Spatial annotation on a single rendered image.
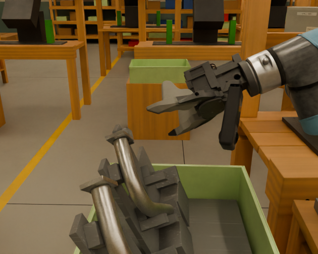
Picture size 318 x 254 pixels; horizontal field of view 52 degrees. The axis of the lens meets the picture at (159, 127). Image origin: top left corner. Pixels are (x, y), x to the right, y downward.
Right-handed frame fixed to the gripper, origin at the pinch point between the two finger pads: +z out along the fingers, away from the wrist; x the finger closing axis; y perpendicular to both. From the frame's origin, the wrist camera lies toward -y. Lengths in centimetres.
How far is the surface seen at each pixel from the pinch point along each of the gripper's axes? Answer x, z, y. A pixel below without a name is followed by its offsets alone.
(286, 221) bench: -66, -20, -22
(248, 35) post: -72, -40, 57
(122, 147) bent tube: 1.2, 7.9, -1.6
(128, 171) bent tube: 1.2, 8.1, -6.6
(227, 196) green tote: -47.7, -5.3, -9.7
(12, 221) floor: -135, 141, 39
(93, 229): 13.6, 11.6, -17.1
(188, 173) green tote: -39.2, 2.8, -0.2
